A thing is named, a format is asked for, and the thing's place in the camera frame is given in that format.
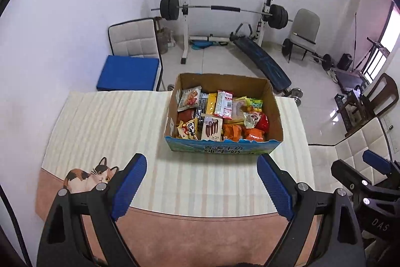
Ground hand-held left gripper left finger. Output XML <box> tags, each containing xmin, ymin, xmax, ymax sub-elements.
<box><xmin>37</xmin><ymin>153</ymin><xmax>148</xmax><ymax>267</ymax></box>

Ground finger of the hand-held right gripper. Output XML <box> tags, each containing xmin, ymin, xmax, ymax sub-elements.
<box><xmin>362</xmin><ymin>150</ymin><xmax>400</xmax><ymax>176</ymax></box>
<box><xmin>331</xmin><ymin>158</ymin><xmax>376</xmax><ymax>198</ymax></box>

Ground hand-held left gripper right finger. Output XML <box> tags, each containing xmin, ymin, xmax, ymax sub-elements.
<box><xmin>257</xmin><ymin>153</ymin><xmax>367</xmax><ymax>267</ymax></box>

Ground cardboard box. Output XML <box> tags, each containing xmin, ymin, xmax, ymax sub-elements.
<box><xmin>164</xmin><ymin>72</ymin><xmax>284</xmax><ymax>156</ymax></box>

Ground orange snack packet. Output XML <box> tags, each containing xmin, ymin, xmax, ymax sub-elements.
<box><xmin>222</xmin><ymin>124</ymin><xmax>245</xmax><ymax>142</ymax></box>
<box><xmin>243</xmin><ymin>128</ymin><xmax>267</xmax><ymax>143</ymax></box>

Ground beige brown biscuit packet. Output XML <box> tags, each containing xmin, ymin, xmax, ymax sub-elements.
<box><xmin>200</xmin><ymin>116</ymin><xmax>223</xmax><ymax>142</ymax></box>

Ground striped table mat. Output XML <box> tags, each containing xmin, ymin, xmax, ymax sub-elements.
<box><xmin>35</xmin><ymin>90</ymin><xmax>317</xmax><ymax>267</ymax></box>

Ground dark wooden chair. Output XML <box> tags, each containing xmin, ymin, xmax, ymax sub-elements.
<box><xmin>335</xmin><ymin>73</ymin><xmax>400</xmax><ymax>137</ymax></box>

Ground clear crumpled packet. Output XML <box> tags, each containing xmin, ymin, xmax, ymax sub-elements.
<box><xmin>243</xmin><ymin>112</ymin><xmax>262</xmax><ymax>129</ymax></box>

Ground yellow white snack packet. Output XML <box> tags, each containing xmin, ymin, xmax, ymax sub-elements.
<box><xmin>177</xmin><ymin>119</ymin><xmax>199</xmax><ymax>140</ymax></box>

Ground green yellow snack packet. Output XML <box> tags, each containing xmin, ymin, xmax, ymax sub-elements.
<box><xmin>245</xmin><ymin>97</ymin><xmax>264</xmax><ymax>113</ymax></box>

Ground beige translucent snack packet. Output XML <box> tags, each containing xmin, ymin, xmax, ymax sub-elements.
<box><xmin>232</xmin><ymin>97</ymin><xmax>248</xmax><ymax>121</ymax></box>

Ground treadmill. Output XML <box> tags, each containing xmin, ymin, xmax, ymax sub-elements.
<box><xmin>330</xmin><ymin>36</ymin><xmax>392</xmax><ymax>93</ymax></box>

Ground dark red snack packet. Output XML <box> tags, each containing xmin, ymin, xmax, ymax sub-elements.
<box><xmin>177</xmin><ymin>109</ymin><xmax>196</xmax><ymax>124</ymax></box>

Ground metal dumbbells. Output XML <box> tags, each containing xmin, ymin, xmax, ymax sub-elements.
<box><xmin>273</xmin><ymin>87</ymin><xmax>303</xmax><ymax>107</ymax></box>

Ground red white snack packet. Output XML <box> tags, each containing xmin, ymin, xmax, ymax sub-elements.
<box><xmin>214</xmin><ymin>90</ymin><xmax>235</xmax><ymax>120</ymax></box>

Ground black speaker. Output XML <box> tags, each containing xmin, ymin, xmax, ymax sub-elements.
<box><xmin>335</xmin><ymin>53</ymin><xmax>353</xmax><ymax>71</ymax></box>

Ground beige cookie picture packet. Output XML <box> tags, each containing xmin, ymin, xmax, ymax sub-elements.
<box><xmin>178</xmin><ymin>86</ymin><xmax>202</xmax><ymax>111</ymax></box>

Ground small barbell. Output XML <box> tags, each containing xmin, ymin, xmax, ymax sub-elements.
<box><xmin>281</xmin><ymin>38</ymin><xmax>332</xmax><ymax>71</ymax></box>

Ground white padded blue seat chair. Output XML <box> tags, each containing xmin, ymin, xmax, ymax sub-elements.
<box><xmin>96</xmin><ymin>18</ymin><xmax>163</xmax><ymax>93</ymax></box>

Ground black sit-up bench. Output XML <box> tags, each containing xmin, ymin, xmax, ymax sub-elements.
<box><xmin>229</xmin><ymin>22</ymin><xmax>293</xmax><ymax>89</ymax></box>

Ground clear water jug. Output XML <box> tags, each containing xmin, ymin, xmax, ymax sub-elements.
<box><xmin>156</xmin><ymin>26</ymin><xmax>174</xmax><ymax>54</ymax></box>

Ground grey chair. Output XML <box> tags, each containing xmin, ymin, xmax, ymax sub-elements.
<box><xmin>287</xmin><ymin>8</ymin><xmax>321</xmax><ymax>63</ymax></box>

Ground blue exercise pad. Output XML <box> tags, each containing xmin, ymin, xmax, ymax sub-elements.
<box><xmin>190</xmin><ymin>40</ymin><xmax>229</xmax><ymax>51</ymax></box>

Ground white bench press rack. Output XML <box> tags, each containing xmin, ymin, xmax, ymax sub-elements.
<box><xmin>179</xmin><ymin>0</ymin><xmax>277</xmax><ymax>64</ymax></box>

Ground barbell with black plates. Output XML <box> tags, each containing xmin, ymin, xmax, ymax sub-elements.
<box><xmin>151</xmin><ymin>0</ymin><xmax>293</xmax><ymax>29</ymax></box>

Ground black cable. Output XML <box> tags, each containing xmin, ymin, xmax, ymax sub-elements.
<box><xmin>0</xmin><ymin>185</ymin><xmax>32</xmax><ymax>267</ymax></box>

